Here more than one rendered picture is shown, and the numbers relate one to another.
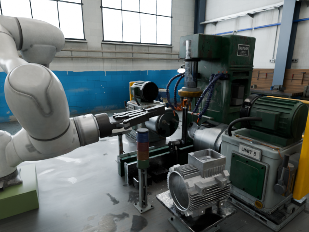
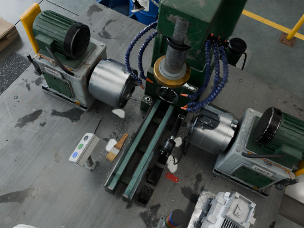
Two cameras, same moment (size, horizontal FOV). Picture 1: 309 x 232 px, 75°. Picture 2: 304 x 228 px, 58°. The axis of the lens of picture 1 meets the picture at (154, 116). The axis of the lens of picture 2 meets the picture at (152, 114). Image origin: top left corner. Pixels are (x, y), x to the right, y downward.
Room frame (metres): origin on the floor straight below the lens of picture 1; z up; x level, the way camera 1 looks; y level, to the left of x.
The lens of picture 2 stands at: (0.89, 0.31, 2.38)
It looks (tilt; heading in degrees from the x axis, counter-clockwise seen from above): 62 degrees down; 319
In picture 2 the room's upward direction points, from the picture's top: 11 degrees clockwise
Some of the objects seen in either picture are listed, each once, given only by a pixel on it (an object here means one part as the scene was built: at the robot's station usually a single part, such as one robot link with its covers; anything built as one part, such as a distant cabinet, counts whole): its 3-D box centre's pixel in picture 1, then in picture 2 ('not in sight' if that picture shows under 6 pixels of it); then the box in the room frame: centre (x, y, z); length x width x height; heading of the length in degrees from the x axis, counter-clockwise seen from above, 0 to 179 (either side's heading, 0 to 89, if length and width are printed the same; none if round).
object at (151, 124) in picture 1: (158, 119); (106, 80); (1.75, -0.04, 1.04); 0.37 x 0.25 x 0.25; 33
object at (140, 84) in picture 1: (139, 102); (58, 51); (1.96, 0.15, 1.16); 0.33 x 0.26 x 0.42; 33
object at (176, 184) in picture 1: (197, 184); (227, 220); (0.77, -0.19, 1.02); 0.20 x 0.19 x 0.19; 116
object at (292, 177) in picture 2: (282, 172); (284, 178); (0.78, -0.55, 1.07); 0.08 x 0.07 x 0.20; 123
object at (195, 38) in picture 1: (209, 95); (186, 46); (1.59, -0.44, 1.28); 0.55 x 0.37 x 0.96; 123
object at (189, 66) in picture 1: (191, 76); (175, 55); (1.47, -0.26, 1.43); 0.18 x 0.18 x 0.48
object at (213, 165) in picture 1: (206, 162); (238, 210); (0.78, -0.22, 1.11); 0.12 x 0.11 x 0.07; 116
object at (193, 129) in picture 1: (193, 130); (167, 95); (1.50, -0.31, 1.02); 0.15 x 0.02 x 0.15; 33
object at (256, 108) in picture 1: (270, 142); (277, 152); (0.90, -0.55, 1.16); 0.33 x 0.26 x 0.42; 33
